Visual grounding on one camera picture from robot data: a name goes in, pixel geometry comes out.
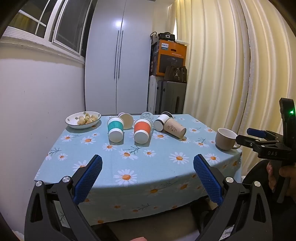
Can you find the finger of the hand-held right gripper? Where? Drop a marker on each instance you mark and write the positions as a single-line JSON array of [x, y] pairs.
[[248, 142], [256, 132]]

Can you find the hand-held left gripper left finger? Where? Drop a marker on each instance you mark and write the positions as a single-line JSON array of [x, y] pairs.
[[89, 178]]

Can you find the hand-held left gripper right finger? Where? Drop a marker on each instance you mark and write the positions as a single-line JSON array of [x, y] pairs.
[[208, 179]]

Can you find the beige mug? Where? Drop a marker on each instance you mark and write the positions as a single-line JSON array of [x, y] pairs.
[[224, 141]]

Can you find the teal and white cup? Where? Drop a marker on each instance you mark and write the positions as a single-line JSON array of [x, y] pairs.
[[115, 128]]

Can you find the brown paper cup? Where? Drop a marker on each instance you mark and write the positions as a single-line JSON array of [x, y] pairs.
[[174, 128]]

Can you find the cream cup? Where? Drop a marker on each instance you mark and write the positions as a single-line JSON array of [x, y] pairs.
[[128, 120]]

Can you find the orange and white cup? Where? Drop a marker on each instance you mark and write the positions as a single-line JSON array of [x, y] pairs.
[[142, 129]]

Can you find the black and white cup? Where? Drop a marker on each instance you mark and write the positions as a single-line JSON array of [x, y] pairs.
[[159, 122]]

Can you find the person's right hand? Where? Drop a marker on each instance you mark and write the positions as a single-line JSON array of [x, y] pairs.
[[274, 177]]

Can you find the blue daisy tablecloth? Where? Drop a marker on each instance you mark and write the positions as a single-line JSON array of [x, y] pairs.
[[161, 148]]

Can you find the white floral bowl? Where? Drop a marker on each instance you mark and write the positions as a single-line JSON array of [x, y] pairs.
[[71, 122]]

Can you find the pile of small snacks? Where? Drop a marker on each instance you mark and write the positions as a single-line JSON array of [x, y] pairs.
[[86, 119]]

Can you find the cream curtain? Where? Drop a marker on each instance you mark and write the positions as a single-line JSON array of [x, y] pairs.
[[219, 69]]

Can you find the grey chair seat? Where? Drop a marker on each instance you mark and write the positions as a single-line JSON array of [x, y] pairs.
[[150, 230]]

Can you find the clear glass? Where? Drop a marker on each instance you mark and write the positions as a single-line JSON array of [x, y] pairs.
[[148, 115]]

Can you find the grey suitcase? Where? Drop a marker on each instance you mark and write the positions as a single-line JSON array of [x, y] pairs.
[[171, 97]]

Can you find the brown handbag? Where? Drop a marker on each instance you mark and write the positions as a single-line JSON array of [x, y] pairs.
[[175, 74]]

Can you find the white ribbed suitcase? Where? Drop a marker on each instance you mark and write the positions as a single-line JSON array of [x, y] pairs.
[[151, 95]]

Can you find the orange cardboard box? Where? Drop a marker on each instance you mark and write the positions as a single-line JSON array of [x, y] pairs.
[[171, 53]]

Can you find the white wardrobe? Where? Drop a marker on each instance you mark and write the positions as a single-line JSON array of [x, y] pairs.
[[104, 58]]

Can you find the black bag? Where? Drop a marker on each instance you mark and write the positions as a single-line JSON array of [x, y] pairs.
[[166, 36]]

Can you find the window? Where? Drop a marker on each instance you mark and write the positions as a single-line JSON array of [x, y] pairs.
[[67, 25]]

